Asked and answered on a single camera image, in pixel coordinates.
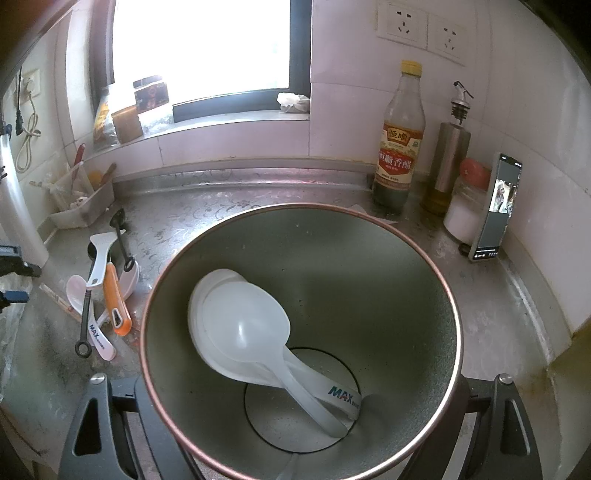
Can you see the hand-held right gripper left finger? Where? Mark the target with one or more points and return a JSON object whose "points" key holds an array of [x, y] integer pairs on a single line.
{"points": [[97, 392]]}

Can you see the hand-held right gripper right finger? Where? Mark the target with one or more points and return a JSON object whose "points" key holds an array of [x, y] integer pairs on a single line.
{"points": [[503, 392]]}

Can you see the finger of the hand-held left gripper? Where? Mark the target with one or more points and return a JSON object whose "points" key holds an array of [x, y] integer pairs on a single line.
{"points": [[18, 268], [14, 296]]}

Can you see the wooden chopsticks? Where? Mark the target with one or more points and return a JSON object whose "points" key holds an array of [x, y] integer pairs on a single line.
{"points": [[60, 302]]}

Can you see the white printed soup spoon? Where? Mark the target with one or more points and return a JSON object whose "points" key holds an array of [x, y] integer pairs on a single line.
{"points": [[76, 288], [344, 397]]}

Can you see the black measuring spoon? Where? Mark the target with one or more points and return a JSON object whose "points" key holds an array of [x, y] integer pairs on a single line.
{"points": [[85, 323], [118, 218]]}

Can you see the white rice paddle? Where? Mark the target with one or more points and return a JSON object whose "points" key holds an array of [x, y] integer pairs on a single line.
{"points": [[102, 247]]}

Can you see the white plastic spoon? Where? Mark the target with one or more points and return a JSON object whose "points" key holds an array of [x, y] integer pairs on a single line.
{"points": [[131, 277]]}

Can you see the red metal canister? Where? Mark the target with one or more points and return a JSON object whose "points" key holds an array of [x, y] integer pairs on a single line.
{"points": [[369, 300]]}

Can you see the translucent white soup spoon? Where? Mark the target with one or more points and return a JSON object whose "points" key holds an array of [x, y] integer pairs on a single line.
{"points": [[244, 323]]}

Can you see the white plastic wrap roll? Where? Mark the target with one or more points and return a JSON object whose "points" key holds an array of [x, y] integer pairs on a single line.
{"points": [[18, 221]]}

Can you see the clear plastic bag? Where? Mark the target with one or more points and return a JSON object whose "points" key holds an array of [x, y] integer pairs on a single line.
{"points": [[9, 360]]}

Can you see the white plastic tray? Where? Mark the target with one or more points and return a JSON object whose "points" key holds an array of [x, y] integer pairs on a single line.
{"points": [[87, 207]]}

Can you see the orange round object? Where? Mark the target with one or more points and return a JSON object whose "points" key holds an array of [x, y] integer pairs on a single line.
{"points": [[95, 180]]}

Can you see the salt jar red lid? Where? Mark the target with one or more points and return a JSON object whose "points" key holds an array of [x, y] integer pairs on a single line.
{"points": [[464, 212]]}

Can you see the smartphone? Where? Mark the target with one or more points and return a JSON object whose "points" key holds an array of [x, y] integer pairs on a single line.
{"points": [[496, 207]]}

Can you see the white paper scrap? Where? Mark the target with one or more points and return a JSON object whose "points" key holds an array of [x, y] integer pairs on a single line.
{"points": [[376, 214]]}

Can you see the steel oil dispenser bottle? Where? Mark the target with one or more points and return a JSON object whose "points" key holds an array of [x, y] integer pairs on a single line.
{"points": [[450, 157]]}

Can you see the vinegar bottle yellow cap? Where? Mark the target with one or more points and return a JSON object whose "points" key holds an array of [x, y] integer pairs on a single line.
{"points": [[399, 152]]}

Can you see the white cloth ball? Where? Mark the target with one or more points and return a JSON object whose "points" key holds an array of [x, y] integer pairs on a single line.
{"points": [[293, 102]]}

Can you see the wall outlet with plug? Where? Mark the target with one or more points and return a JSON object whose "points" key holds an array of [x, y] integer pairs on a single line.
{"points": [[30, 85]]}

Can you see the dark window frame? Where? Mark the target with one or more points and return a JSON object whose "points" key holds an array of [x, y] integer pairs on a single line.
{"points": [[240, 104]]}

